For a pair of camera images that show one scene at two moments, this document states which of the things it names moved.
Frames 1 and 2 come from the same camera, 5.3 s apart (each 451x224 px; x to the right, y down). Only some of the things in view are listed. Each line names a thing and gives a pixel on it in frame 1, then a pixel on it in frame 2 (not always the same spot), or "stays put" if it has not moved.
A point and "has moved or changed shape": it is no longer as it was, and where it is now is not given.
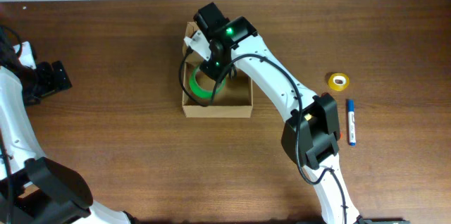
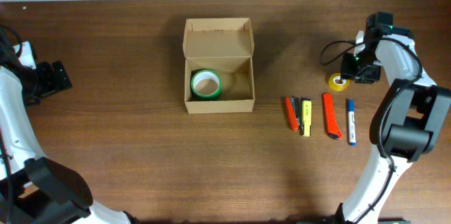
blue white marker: x=351 y=125 stays put
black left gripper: x=51 y=84 stays put
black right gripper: x=207 y=66 → x=347 y=72
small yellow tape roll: x=339 y=82 stays put
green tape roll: x=200 y=91 has moved or changed shape
